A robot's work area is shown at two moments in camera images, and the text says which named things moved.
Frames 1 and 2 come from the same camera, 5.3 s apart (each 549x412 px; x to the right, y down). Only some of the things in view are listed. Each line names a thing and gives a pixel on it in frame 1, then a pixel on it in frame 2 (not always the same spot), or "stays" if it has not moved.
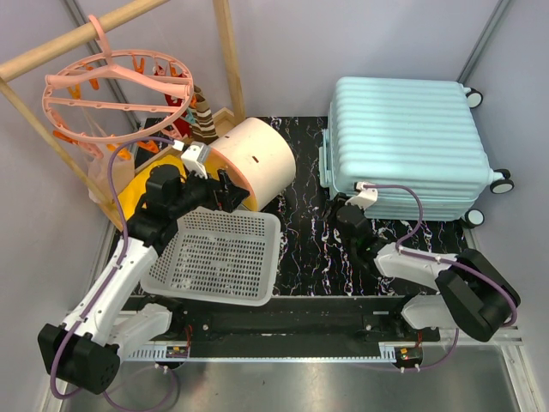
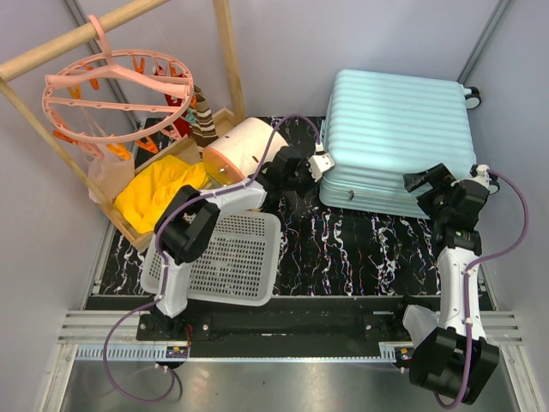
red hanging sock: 180,124 stays
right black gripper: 337,202 -> 440,178
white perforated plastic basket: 217,256 stays
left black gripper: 230,196 -> 311,184
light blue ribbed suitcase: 420,133 stays
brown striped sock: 203,131 stays
